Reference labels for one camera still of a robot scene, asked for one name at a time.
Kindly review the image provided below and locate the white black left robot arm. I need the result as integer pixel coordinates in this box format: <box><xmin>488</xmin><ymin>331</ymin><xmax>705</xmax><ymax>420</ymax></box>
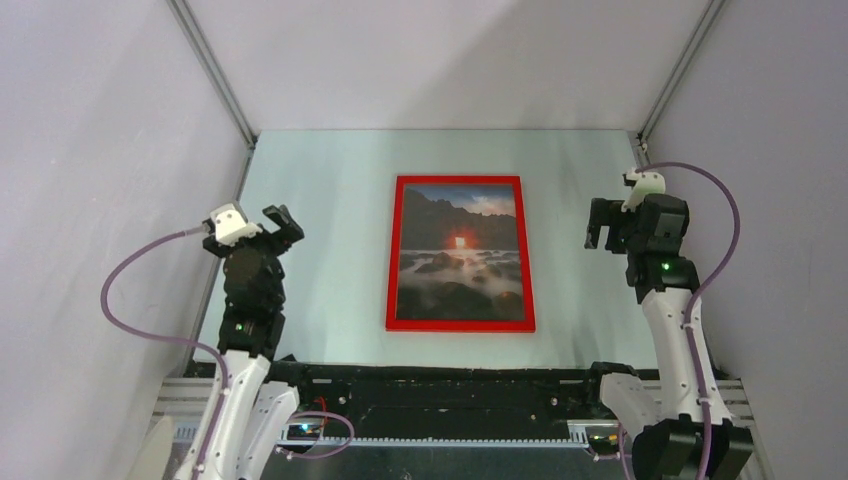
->
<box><xmin>175</xmin><ymin>203</ymin><xmax>316</xmax><ymax>479</ymax></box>

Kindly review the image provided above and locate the sunset photo print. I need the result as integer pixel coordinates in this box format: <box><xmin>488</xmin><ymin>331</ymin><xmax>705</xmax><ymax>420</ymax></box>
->
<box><xmin>393</xmin><ymin>182</ymin><xmax>527</xmax><ymax>323</ymax></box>

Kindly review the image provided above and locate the orange wooden picture frame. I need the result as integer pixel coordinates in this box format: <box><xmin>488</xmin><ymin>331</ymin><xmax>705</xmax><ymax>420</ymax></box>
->
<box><xmin>385</xmin><ymin>174</ymin><xmax>536</xmax><ymax>333</ymax></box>

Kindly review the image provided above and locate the aluminium corner post right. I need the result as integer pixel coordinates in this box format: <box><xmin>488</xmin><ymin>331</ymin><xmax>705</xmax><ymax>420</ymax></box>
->
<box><xmin>637</xmin><ymin>0</ymin><xmax>727</xmax><ymax>144</ymax></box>

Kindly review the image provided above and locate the grey slotted cable duct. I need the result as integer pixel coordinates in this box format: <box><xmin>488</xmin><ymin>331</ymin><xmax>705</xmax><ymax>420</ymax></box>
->
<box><xmin>276</xmin><ymin>427</ymin><xmax>589</xmax><ymax>449</ymax></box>

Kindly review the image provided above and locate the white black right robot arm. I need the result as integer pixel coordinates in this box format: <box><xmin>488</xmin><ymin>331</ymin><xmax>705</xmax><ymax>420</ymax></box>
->
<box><xmin>581</xmin><ymin>194</ymin><xmax>754</xmax><ymax>479</ymax></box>

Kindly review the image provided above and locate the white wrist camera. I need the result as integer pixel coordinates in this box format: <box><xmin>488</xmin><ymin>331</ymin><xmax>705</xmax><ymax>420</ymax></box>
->
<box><xmin>202</xmin><ymin>201</ymin><xmax>263</xmax><ymax>247</ymax></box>
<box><xmin>621</xmin><ymin>168</ymin><xmax>666</xmax><ymax>212</ymax></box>

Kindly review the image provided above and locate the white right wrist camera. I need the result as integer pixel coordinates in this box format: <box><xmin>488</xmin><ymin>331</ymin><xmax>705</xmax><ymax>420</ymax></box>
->
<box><xmin>621</xmin><ymin>168</ymin><xmax>666</xmax><ymax>212</ymax></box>

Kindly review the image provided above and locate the aluminium corner post left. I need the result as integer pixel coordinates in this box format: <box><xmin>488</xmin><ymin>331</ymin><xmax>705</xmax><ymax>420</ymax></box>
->
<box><xmin>165</xmin><ymin>0</ymin><xmax>258</xmax><ymax>150</ymax></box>

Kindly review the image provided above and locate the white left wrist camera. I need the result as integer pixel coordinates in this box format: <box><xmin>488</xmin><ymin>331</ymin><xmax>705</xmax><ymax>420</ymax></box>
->
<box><xmin>202</xmin><ymin>201</ymin><xmax>263</xmax><ymax>247</ymax></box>

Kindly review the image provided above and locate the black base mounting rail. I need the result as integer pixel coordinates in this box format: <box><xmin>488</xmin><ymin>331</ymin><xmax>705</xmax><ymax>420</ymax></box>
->
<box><xmin>268</xmin><ymin>360</ymin><xmax>659</xmax><ymax>439</ymax></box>

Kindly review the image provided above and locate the aluminium corner post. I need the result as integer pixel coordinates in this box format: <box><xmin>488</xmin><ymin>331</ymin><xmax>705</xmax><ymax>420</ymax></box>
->
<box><xmin>637</xmin><ymin>0</ymin><xmax>727</xmax><ymax>144</ymax></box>
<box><xmin>165</xmin><ymin>0</ymin><xmax>258</xmax><ymax>150</ymax></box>

